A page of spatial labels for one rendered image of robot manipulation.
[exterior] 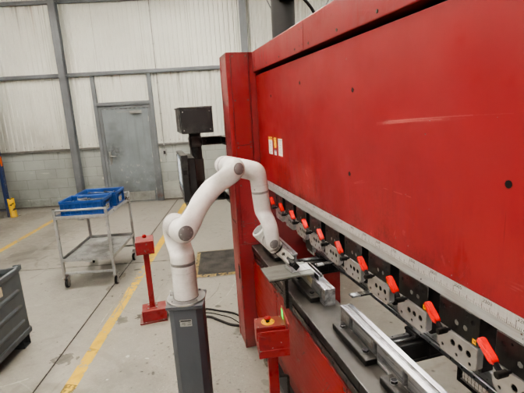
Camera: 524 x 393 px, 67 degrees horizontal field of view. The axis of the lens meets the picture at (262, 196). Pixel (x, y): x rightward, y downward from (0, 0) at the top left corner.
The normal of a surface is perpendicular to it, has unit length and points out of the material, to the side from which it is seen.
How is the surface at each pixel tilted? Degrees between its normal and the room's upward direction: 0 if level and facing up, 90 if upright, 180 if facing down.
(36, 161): 90
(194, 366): 90
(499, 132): 90
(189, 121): 90
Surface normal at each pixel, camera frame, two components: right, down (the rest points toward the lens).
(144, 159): 0.04, 0.21
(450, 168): -0.96, 0.11
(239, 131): 0.27, 0.19
